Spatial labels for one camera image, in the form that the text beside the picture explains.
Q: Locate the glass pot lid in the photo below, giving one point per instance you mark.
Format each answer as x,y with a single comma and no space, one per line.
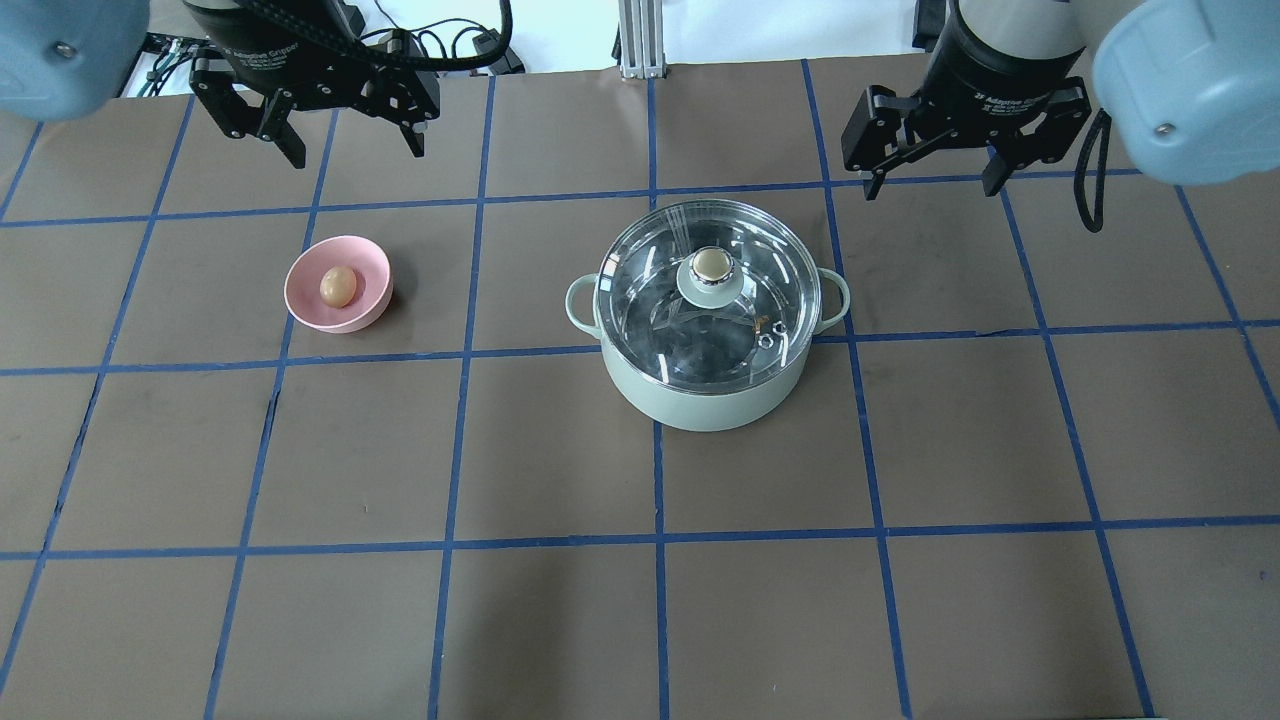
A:
709,297

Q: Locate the aluminium frame post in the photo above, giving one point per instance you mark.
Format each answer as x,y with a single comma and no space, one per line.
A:
640,40

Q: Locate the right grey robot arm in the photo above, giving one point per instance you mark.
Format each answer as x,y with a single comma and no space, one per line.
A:
1190,88

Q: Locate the brown egg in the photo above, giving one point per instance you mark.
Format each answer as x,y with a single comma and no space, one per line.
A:
338,286

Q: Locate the black power adapter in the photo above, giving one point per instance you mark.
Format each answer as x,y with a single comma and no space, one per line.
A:
509,63

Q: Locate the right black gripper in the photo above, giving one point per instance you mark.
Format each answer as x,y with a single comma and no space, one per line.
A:
992,72

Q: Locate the pink bowl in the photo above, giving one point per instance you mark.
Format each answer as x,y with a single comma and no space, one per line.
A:
375,284

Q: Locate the green electric cooking pot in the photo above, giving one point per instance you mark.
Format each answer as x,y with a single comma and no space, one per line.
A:
698,413

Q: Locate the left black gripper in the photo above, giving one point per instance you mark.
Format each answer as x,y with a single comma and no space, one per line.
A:
262,52

